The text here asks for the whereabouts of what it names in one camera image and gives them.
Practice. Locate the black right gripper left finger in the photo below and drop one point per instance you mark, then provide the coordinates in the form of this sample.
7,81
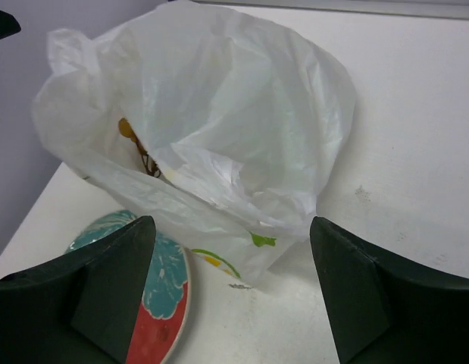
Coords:
80,307

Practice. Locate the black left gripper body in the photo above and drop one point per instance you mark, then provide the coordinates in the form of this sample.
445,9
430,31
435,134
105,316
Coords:
8,25

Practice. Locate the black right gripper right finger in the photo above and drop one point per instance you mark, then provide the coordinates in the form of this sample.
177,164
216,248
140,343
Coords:
384,308

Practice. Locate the white plastic bag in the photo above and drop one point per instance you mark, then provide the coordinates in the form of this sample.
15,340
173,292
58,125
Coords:
244,117

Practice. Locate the fake longan bunch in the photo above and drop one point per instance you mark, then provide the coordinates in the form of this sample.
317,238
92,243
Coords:
149,164

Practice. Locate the red and teal plate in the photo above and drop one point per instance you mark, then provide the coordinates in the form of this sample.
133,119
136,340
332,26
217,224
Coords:
165,303

